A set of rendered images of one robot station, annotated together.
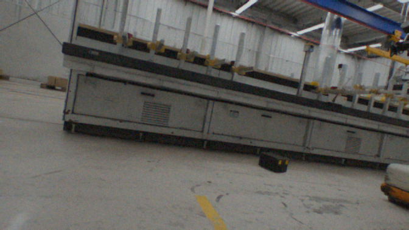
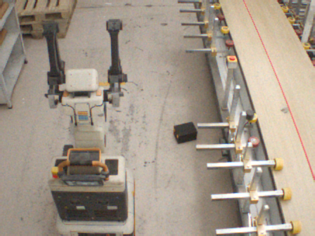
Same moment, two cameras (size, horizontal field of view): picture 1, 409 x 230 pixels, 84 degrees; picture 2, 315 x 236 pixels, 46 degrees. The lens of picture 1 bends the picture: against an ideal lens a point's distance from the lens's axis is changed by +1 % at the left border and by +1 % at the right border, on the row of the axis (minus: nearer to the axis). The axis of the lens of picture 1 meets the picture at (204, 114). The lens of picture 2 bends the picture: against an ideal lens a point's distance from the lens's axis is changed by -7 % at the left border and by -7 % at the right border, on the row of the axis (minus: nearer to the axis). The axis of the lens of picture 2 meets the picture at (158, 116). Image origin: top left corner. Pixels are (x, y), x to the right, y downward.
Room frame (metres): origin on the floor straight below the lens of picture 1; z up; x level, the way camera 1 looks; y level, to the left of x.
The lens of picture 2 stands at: (2.47, -3.39, 2.97)
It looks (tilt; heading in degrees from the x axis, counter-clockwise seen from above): 44 degrees down; 106
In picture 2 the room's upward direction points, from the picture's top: 1 degrees clockwise
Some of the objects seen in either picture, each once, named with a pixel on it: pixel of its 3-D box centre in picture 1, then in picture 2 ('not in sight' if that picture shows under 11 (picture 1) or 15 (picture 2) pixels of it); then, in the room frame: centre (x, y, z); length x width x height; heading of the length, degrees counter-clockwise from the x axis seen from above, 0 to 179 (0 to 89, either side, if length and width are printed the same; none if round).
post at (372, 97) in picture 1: (373, 92); (251, 192); (2.65, -1.86, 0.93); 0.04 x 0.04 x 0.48; 19
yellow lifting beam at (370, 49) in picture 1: (389, 55); not in sight; (6.36, -4.66, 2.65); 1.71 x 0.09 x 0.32; 109
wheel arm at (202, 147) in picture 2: (349, 92); (226, 147); (2.42, -1.45, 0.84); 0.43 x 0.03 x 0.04; 19
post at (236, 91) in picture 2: (323, 78); (233, 110); (2.41, -1.15, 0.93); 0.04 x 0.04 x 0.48; 19
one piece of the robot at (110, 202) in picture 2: not in sight; (90, 183); (1.52, -1.87, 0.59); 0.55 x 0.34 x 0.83; 19
